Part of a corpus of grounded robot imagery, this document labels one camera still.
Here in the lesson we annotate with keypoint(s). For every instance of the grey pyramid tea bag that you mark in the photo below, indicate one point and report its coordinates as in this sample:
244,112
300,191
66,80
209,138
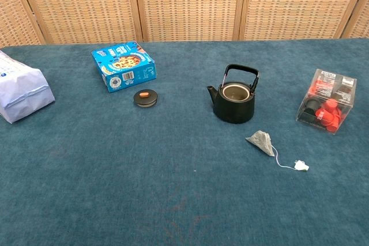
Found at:
262,140

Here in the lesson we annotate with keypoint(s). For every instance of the black lid with orange knob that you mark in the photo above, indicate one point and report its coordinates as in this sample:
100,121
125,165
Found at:
145,101

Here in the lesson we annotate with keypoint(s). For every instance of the blue cookie box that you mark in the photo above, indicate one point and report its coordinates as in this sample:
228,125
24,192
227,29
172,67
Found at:
124,64

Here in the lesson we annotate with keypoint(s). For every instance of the blue table cloth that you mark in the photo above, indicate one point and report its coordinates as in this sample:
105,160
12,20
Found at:
115,171

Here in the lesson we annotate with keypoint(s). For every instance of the wicker folding screen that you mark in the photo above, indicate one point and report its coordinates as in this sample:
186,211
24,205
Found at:
187,4

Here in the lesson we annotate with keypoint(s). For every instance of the clear box of capsules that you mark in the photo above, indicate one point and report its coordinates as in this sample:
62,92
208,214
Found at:
325,90

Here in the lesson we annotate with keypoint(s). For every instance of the pale lavender paper package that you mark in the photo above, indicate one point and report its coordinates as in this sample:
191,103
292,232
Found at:
23,93

